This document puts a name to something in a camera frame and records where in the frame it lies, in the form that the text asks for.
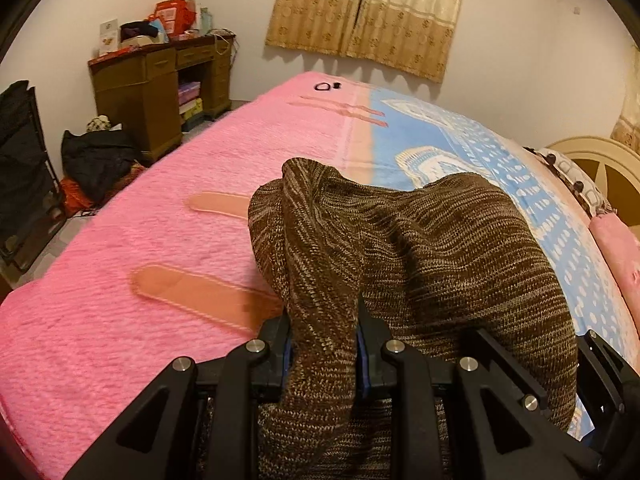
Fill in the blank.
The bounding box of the brown knit sweater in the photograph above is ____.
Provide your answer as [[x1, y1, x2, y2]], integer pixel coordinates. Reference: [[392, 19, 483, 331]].
[[248, 158, 577, 479]]

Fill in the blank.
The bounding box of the pink pillow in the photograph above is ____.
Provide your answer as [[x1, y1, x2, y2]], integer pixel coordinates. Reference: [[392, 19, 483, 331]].
[[589, 212, 640, 327]]

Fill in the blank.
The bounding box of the pink and blue bedspread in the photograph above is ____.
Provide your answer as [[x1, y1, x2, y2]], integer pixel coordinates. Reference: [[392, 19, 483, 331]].
[[1, 73, 639, 479]]

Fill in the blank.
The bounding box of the spotted pillow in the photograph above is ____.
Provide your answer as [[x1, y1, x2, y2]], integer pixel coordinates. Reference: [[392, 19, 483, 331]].
[[527, 148, 615, 218]]

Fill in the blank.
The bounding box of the cream headboard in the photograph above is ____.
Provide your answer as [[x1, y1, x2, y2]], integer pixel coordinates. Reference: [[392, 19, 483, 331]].
[[549, 136, 640, 228]]

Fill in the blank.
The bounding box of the black folding chair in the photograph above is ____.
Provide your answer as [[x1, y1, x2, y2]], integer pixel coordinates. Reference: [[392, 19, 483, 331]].
[[0, 80, 67, 273]]

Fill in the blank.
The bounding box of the black bag on floor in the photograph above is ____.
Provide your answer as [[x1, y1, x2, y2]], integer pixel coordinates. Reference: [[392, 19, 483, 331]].
[[61, 130, 144, 206]]

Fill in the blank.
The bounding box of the dark wooden desk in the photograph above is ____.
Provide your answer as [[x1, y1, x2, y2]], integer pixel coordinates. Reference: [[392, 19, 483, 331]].
[[88, 30, 235, 165]]

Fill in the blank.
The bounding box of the red gift bag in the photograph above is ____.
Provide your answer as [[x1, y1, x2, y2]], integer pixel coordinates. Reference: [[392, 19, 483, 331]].
[[153, 0, 196, 37]]

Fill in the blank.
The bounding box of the beige patterned curtain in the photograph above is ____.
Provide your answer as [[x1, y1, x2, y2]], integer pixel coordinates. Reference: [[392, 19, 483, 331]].
[[265, 0, 462, 84]]

